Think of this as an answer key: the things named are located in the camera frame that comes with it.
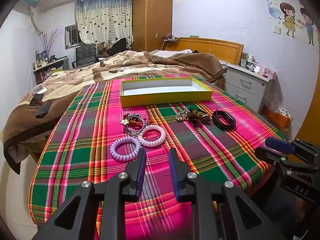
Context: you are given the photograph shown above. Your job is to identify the cartoon wall sticker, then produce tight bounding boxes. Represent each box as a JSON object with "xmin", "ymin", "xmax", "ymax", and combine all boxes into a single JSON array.
[{"xmin": 231, "ymin": 0, "xmax": 317, "ymax": 47}]

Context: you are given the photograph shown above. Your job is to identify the black smartphone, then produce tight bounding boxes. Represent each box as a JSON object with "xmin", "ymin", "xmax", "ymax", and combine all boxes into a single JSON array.
[{"xmin": 29, "ymin": 93, "xmax": 44, "ymax": 106}]

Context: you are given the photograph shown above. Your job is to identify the brown patterned blanket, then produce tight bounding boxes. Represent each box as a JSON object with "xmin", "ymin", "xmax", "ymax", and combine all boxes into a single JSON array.
[{"xmin": 2, "ymin": 49, "xmax": 226, "ymax": 175}]

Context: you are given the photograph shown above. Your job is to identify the pink green plaid cloth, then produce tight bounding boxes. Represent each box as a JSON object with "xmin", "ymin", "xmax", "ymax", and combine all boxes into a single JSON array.
[{"xmin": 27, "ymin": 74, "xmax": 286, "ymax": 226}]

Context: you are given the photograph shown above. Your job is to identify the black phone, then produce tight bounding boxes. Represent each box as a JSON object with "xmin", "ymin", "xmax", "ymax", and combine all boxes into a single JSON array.
[{"xmin": 35, "ymin": 101, "xmax": 52, "ymax": 119}]

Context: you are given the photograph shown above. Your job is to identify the white nightstand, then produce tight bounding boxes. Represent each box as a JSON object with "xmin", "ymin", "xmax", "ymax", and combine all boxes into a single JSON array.
[{"xmin": 224, "ymin": 63, "xmax": 276, "ymax": 113}]

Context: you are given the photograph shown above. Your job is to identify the orange bin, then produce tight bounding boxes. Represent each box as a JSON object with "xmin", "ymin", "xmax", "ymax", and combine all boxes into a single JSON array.
[{"xmin": 264, "ymin": 105, "xmax": 293, "ymax": 128}]

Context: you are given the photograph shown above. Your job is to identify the dark beaded bracelet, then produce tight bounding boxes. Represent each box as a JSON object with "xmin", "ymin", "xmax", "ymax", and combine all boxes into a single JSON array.
[{"xmin": 189, "ymin": 107, "xmax": 211, "ymax": 128}]

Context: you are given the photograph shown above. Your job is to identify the pink spiral hair tie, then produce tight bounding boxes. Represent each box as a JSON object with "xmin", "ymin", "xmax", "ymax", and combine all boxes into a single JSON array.
[{"xmin": 138, "ymin": 124, "xmax": 166, "ymax": 148}]

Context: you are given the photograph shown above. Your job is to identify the heart print curtain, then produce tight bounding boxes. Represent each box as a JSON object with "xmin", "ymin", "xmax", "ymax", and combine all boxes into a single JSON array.
[{"xmin": 75, "ymin": 0, "xmax": 134, "ymax": 50}]

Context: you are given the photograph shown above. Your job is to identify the purple decorative branches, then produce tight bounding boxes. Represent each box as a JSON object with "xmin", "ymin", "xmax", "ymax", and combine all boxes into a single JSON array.
[{"xmin": 41, "ymin": 29, "xmax": 60, "ymax": 55}]

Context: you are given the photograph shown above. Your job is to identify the yellow cardboard box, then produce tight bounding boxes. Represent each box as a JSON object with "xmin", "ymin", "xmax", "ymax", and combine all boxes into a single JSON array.
[{"xmin": 119, "ymin": 77, "xmax": 213, "ymax": 108}]

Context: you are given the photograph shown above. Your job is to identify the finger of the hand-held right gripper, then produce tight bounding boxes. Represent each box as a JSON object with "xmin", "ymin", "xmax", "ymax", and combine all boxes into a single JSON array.
[
  {"xmin": 255, "ymin": 147, "xmax": 298, "ymax": 178},
  {"xmin": 265, "ymin": 137, "xmax": 320, "ymax": 167}
]

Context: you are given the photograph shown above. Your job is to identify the black office chair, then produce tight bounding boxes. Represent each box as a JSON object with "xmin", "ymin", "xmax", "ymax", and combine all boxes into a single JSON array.
[{"xmin": 72, "ymin": 44, "xmax": 98, "ymax": 68}]

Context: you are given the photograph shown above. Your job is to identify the black wristband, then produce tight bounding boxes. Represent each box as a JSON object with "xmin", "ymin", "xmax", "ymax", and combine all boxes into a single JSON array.
[{"xmin": 212, "ymin": 109, "xmax": 236, "ymax": 130}]

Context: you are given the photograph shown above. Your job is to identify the white desk shelf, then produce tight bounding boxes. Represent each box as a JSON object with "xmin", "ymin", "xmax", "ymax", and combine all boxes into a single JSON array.
[{"xmin": 32, "ymin": 56, "xmax": 69, "ymax": 85}]

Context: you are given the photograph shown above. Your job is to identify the wooden wardrobe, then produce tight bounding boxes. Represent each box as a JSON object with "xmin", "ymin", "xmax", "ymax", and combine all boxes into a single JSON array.
[{"xmin": 132, "ymin": 0, "xmax": 173, "ymax": 52}]

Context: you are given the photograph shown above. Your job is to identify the window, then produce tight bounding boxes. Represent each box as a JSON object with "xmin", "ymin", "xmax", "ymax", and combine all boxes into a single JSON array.
[{"xmin": 65, "ymin": 25, "xmax": 79, "ymax": 50}]

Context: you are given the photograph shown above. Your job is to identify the purple spiral hair tie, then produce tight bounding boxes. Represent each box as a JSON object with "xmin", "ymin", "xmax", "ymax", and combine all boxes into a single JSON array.
[{"xmin": 110, "ymin": 137, "xmax": 142, "ymax": 161}]

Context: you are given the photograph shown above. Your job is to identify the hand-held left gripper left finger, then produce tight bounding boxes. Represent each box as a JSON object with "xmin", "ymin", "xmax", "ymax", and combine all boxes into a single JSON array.
[{"xmin": 34, "ymin": 149, "xmax": 147, "ymax": 240}]

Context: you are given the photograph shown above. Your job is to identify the clutter on nightstand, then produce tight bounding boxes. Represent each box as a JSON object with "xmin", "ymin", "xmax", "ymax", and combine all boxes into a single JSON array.
[{"xmin": 240, "ymin": 54, "xmax": 259, "ymax": 72}]

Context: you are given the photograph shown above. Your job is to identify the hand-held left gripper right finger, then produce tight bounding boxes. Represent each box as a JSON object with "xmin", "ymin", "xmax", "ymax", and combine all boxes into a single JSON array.
[{"xmin": 169, "ymin": 149, "xmax": 288, "ymax": 240}]

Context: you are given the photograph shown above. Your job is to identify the white pillow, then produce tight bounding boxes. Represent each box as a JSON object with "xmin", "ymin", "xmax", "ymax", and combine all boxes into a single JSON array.
[{"xmin": 152, "ymin": 50, "xmax": 193, "ymax": 57}]

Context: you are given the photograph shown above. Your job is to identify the brown teddy bear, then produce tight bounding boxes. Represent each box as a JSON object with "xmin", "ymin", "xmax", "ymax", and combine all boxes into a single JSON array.
[{"xmin": 96, "ymin": 41, "xmax": 110, "ymax": 58}]

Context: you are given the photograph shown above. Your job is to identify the metal bead chain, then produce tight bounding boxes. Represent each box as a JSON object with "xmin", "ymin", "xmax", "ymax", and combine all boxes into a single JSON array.
[{"xmin": 175, "ymin": 107, "xmax": 191, "ymax": 123}]

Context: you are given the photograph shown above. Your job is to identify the grey flower hair ties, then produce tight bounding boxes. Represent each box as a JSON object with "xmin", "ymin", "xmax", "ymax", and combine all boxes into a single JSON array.
[{"xmin": 121, "ymin": 113, "xmax": 150, "ymax": 137}]

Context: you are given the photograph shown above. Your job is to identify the black clothing pile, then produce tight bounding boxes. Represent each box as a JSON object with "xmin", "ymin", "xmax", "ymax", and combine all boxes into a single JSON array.
[{"xmin": 107, "ymin": 38, "xmax": 128, "ymax": 56}]

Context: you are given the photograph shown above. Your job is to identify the pink box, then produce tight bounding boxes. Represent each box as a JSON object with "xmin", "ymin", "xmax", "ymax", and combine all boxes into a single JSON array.
[{"xmin": 257, "ymin": 66, "xmax": 276, "ymax": 78}]

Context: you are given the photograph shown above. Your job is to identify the wooden headboard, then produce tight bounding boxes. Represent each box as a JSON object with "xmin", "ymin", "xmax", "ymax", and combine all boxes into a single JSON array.
[{"xmin": 165, "ymin": 37, "xmax": 244, "ymax": 66}]

